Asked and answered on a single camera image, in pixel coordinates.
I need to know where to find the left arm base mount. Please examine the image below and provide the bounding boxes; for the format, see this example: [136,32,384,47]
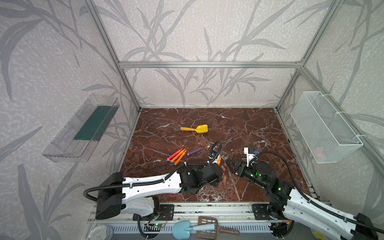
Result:
[133,204,175,222]

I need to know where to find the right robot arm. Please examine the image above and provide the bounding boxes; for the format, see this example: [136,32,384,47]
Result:
[227,161,384,240]

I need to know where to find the light blue toy shovel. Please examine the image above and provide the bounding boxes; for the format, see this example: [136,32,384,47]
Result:
[172,221,216,240]

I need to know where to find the white wire mesh basket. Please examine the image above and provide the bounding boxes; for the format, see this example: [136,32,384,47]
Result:
[291,91,364,164]

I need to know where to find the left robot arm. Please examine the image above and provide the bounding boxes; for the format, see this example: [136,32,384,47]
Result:
[83,163,223,220]

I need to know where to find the aluminium front rail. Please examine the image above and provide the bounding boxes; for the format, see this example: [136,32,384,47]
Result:
[86,201,321,224]

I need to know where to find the clear round lid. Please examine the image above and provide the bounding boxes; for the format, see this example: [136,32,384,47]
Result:
[86,225,113,240]

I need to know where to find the clear plastic wall bin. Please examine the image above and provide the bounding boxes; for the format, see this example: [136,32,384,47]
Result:
[42,94,120,163]

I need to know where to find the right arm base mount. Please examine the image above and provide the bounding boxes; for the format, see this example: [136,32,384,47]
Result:
[252,203,286,221]

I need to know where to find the brown toy spatula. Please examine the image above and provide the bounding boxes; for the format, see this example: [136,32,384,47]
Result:
[196,216,240,240]

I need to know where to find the orange highlighter pen upper group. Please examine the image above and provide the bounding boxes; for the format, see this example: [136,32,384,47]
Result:
[172,149,186,162]

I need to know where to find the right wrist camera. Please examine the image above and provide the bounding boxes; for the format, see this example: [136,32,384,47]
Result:
[244,147,259,167]

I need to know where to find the yellow toy shovel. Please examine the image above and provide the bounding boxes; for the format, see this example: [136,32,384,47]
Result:
[181,125,209,134]

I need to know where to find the purple highlighter pen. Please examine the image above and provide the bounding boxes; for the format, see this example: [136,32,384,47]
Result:
[187,147,204,156]

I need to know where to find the pink highlighter pen upper group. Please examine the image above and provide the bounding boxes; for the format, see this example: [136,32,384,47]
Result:
[167,149,184,161]

